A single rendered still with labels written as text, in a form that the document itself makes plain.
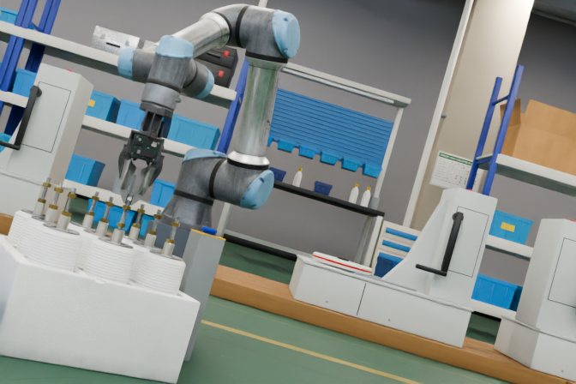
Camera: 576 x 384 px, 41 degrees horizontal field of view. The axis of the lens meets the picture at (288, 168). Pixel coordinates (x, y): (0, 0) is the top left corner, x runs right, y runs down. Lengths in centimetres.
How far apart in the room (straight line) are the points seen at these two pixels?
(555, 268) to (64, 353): 276
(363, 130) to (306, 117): 57
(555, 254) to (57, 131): 243
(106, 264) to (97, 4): 896
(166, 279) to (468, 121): 658
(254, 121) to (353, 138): 561
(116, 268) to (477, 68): 680
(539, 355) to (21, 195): 250
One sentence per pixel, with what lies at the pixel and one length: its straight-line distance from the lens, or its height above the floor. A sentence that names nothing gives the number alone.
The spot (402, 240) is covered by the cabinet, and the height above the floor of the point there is 57.
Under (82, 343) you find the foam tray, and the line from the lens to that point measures 164.
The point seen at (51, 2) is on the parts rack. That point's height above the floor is 169.
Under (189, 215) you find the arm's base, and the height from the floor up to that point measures 34.
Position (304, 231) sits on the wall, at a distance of 997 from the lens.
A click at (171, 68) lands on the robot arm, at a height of 64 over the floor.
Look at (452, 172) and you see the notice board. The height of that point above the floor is 138.
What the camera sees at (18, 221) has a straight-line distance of 186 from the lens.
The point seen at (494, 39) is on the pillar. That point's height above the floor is 281.
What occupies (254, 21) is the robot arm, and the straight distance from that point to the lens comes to 206.
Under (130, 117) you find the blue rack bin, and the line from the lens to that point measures 639.
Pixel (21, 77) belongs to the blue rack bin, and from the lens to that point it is 663.
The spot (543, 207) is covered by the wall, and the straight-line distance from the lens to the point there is 1063.
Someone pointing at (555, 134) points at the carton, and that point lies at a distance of 680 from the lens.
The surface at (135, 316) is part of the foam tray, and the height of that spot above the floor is 12.
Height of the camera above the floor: 39
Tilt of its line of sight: 4 degrees up
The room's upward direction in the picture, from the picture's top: 16 degrees clockwise
